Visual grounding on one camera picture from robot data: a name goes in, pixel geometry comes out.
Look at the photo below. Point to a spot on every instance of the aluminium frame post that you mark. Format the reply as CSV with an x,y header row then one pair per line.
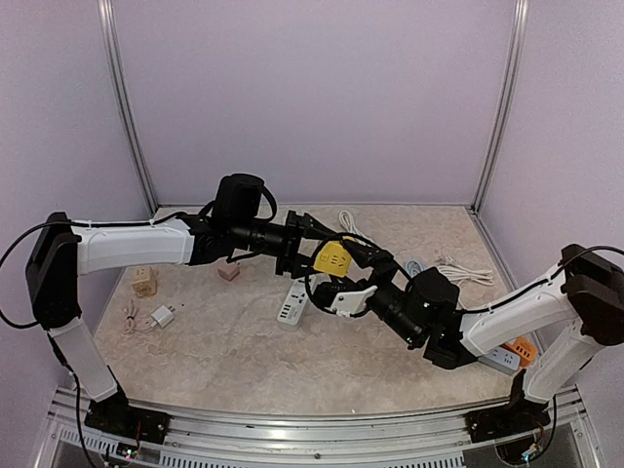
x,y
106,14
504,104

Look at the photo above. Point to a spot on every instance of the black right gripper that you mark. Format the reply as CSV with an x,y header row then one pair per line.
x,y
367,285

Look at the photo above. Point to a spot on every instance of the right aluminium frame post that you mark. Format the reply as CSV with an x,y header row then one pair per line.
x,y
504,104

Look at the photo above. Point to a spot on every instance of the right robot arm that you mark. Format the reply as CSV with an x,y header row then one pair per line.
x,y
583,289

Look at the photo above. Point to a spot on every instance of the white charger with cable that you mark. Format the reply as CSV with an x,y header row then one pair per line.
x,y
159,318

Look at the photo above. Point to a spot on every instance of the front aluminium rail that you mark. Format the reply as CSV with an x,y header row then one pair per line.
x,y
209,438

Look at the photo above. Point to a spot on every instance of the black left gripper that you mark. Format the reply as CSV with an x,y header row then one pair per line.
x,y
309,226

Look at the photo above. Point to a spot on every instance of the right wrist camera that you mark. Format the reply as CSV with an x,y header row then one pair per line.
x,y
346,305

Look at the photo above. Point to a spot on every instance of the blue power strip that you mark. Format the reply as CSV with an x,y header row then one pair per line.
x,y
498,358

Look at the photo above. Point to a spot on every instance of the yellow cube socket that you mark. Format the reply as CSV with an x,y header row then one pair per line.
x,y
333,259

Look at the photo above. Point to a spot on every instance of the left aluminium frame post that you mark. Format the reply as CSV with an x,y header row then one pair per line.
x,y
106,14

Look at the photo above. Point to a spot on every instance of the beige cube socket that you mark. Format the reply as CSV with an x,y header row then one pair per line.
x,y
144,281

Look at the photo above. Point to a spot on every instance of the pink plug adapter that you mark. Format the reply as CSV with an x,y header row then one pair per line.
x,y
228,271

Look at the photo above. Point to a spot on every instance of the white power strip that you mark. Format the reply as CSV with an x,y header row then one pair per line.
x,y
297,299

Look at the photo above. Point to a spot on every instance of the orange power strip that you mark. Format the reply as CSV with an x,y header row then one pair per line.
x,y
524,349

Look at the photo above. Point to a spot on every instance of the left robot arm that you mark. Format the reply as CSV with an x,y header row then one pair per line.
x,y
68,249

